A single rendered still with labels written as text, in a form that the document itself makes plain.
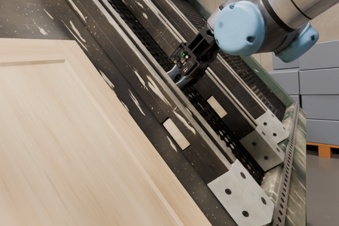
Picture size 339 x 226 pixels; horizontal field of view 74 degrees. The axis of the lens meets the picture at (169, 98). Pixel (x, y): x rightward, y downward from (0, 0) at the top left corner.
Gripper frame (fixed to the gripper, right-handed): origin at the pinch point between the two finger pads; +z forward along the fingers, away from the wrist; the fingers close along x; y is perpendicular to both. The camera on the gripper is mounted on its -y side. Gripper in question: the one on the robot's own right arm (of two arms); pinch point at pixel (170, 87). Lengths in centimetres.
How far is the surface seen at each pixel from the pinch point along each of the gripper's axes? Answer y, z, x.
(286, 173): -17.1, -2.9, 40.8
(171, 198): 24.2, 0.2, 21.1
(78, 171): 35.8, 0.3, 8.8
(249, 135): -17.1, -1.6, 25.7
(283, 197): -4.0, -3.1, 40.9
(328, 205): -145, 39, 122
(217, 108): -17.4, 0.9, 12.4
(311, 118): -241, 21, 80
